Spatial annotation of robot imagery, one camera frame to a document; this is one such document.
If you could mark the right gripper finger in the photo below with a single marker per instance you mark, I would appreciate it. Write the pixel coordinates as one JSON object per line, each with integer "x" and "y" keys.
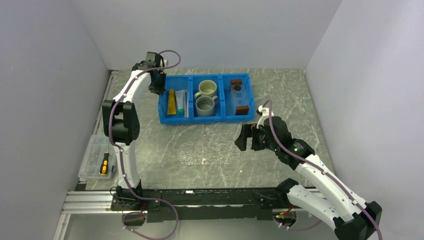
{"x": 247, "y": 130}
{"x": 241, "y": 143}

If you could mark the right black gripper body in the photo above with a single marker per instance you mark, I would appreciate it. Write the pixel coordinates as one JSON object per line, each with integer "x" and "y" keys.
{"x": 270, "y": 143}

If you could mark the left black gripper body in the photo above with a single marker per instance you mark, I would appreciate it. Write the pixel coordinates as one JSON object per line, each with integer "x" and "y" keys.
{"x": 159, "y": 86}

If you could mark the clear acrylic toothbrush holder tray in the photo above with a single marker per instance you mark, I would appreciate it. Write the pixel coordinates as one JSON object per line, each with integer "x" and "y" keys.
{"x": 239, "y": 97}

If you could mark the grey ceramic mug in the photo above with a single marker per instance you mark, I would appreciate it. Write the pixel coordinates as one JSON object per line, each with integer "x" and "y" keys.
{"x": 205, "y": 106}

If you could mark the blue three-compartment bin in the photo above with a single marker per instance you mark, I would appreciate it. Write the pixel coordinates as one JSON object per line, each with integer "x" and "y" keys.
{"x": 224, "y": 108}

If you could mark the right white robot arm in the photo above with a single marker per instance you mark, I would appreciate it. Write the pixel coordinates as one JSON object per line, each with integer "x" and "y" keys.
{"x": 350, "y": 216}

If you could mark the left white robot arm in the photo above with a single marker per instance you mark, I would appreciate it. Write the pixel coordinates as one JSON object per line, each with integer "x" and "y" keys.
{"x": 121, "y": 123}

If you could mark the white green-capped toothpaste tube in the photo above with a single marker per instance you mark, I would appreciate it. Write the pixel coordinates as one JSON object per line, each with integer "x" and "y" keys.
{"x": 180, "y": 102}

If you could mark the yellow toothpaste tube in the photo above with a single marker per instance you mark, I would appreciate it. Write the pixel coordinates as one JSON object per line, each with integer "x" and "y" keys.
{"x": 171, "y": 105}

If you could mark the pink toothbrush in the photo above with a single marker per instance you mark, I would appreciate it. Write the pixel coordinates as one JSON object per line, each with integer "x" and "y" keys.
{"x": 186, "y": 103}

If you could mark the cream ceramic mug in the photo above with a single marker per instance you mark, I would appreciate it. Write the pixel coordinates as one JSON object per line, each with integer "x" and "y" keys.
{"x": 206, "y": 88}

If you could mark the orange black screwdriver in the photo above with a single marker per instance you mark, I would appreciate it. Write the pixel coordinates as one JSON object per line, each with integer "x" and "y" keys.
{"x": 104, "y": 168}

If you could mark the clear plastic screw box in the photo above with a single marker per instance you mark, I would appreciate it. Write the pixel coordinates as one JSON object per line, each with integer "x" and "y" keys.
{"x": 92, "y": 161}

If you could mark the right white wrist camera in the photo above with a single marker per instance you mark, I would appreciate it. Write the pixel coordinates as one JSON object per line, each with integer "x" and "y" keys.
{"x": 264, "y": 113}

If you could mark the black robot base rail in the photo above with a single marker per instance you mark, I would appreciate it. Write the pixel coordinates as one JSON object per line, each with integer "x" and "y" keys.
{"x": 183, "y": 204}

